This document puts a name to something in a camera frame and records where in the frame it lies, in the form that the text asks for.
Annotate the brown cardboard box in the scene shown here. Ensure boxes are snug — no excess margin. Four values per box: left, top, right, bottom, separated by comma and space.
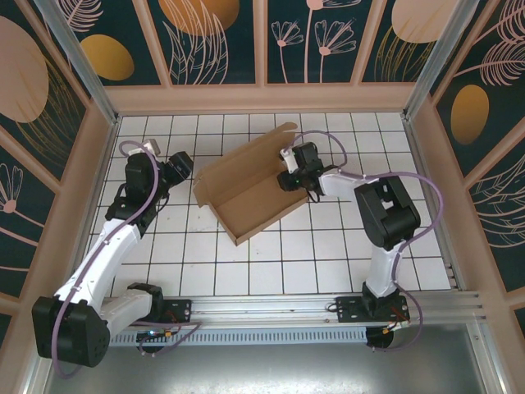
191, 121, 308, 246

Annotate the pink circle gold lines panel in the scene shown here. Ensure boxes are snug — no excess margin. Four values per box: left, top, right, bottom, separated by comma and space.
359, 0, 450, 85

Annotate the grey metal sheet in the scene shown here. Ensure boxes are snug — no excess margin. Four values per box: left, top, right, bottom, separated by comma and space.
43, 346, 487, 394

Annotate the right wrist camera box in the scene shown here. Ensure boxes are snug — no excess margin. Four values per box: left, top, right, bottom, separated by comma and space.
279, 147, 299, 174

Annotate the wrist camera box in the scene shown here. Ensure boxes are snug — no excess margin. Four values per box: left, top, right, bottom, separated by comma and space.
279, 147, 299, 174
140, 138, 162, 157

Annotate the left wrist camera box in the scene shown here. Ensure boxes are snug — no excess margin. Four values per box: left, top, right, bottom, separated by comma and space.
140, 138, 162, 157

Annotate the aluminium side rail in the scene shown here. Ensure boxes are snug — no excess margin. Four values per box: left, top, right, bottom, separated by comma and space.
403, 117, 467, 291
63, 117, 122, 299

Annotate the pink flowers wall panel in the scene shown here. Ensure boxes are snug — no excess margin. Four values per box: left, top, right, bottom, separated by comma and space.
264, 0, 381, 86

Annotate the aluminium corner post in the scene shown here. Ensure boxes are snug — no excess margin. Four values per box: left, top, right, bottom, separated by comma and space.
34, 0, 120, 126
401, 0, 468, 120

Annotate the orange oval feather wall panel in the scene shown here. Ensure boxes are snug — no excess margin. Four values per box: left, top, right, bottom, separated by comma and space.
428, 0, 525, 180
61, 0, 170, 88

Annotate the single pink flower wall panel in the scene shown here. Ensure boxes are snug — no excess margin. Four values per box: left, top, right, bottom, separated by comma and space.
0, 125, 58, 297

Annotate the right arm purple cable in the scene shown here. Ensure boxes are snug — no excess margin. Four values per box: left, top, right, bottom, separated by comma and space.
285, 130, 447, 354

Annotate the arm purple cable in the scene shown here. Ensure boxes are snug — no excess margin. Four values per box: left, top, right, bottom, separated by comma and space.
52, 139, 203, 381
285, 130, 447, 354

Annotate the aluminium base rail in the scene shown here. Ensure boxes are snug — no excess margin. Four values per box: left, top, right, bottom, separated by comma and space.
39, 291, 489, 329

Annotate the large pink circle wall panel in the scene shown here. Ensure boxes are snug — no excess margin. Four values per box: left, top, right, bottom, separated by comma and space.
0, 14, 90, 186

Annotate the orange circle leaves wall panel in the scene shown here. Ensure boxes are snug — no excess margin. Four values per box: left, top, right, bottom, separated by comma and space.
146, 0, 263, 87

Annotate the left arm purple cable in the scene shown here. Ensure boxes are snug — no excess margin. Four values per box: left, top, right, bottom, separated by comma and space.
52, 139, 203, 381

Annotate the slotted grey cable duct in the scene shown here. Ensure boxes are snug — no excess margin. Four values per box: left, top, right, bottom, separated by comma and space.
108, 327, 368, 346

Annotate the pink leaves wall panel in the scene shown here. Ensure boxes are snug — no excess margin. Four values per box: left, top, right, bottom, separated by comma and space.
465, 121, 525, 293

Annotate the aluminium frame beam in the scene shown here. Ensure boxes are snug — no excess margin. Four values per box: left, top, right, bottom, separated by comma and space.
22, 326, 58, 394
467, 315, 508, 394

